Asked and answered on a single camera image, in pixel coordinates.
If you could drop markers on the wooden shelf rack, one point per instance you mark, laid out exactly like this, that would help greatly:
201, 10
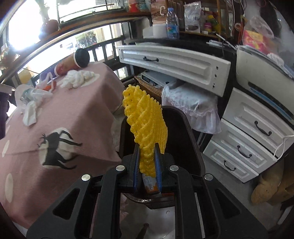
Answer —
226, 23

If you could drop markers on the white drawer cabinet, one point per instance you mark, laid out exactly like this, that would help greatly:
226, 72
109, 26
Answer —
241, 142

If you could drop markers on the crumpled white tissue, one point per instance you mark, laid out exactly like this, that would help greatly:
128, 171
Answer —
78, 78
29, 115

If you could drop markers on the orange printed wrapper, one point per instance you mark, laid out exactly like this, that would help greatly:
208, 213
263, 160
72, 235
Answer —
150, 183

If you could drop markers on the brown paper cup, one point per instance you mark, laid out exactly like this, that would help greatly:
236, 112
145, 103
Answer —
69, 64

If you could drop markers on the silver foil bag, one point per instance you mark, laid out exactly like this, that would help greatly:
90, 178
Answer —
193, 18

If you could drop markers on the plastic bag with pink packets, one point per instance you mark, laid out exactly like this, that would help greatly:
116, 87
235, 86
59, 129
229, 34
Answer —
255, 39

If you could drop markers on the white lace cloth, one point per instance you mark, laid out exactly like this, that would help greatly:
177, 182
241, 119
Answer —
190, 108

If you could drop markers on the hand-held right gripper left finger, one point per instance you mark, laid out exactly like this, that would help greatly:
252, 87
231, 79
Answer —
137, 165

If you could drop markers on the white tissue roll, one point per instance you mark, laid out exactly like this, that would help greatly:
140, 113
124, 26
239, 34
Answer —
159, 31

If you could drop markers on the dark balcony railing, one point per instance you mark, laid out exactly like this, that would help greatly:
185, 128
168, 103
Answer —
108, 49

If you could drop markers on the white plastic box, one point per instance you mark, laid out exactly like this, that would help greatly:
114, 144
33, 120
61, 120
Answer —
148, 32

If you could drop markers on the brown cardboard box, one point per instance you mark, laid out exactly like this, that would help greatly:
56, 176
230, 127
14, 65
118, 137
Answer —
159, 15

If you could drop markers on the tan plush toy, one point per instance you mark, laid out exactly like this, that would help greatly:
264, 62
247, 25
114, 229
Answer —
266, 186

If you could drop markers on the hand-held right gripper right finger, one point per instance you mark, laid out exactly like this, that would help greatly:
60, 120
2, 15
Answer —
158, 165

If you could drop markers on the wicker basket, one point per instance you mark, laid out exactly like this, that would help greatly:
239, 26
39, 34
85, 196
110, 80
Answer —
147, 88

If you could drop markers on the white plastic tool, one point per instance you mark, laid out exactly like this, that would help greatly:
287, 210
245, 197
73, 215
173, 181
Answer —
220, 43

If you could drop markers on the white drawer front panel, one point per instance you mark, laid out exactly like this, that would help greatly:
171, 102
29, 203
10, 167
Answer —
172, 66

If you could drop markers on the red tin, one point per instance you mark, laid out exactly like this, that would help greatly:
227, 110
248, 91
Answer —
135, 5

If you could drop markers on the brown clay pot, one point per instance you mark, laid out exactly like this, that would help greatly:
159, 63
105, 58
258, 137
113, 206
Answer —
50, 27

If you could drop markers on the clear plastic water bottle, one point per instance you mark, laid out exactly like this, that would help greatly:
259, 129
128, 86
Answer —
172, 25

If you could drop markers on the crumpled clear plastic wrapper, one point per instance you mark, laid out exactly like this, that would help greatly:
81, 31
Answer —
34, 94

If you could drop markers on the yellow and red bottles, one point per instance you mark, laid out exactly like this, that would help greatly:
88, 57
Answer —
211, 24

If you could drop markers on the yellow foam fruit net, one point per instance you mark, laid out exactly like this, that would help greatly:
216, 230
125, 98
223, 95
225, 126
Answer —
144, 115

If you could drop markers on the white electronic box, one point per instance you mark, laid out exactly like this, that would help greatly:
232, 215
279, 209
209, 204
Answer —
156, 78

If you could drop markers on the white printer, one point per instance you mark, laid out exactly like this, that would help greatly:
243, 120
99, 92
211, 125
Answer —
257, 69

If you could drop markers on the pink deer print tablecloth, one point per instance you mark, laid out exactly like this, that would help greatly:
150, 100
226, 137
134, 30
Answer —
80, 110

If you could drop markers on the black trash bin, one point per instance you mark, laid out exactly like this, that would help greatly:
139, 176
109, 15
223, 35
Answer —
183, 137

